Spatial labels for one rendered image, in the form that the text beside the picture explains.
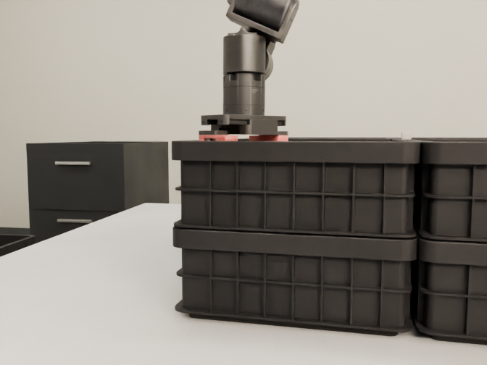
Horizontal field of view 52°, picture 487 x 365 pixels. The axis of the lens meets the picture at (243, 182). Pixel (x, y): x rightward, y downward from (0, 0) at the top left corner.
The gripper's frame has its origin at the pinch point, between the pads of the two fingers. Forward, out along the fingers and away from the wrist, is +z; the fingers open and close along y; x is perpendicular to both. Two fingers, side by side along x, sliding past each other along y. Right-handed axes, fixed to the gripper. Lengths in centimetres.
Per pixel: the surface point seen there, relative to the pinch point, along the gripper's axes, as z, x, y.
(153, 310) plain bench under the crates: 17.3, -4.8, 11.4
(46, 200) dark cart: 23, -171, -17
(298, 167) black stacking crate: -2.7, 11.6, 0.2
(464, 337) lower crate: 15.8, 26.6, -11.3
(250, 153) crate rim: -4.3, 8.0, 4.8
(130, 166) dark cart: 8, -151, -47
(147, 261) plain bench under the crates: 17.4, -29.4, 1.0
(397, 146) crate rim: -5.4, 20.7, -6.1
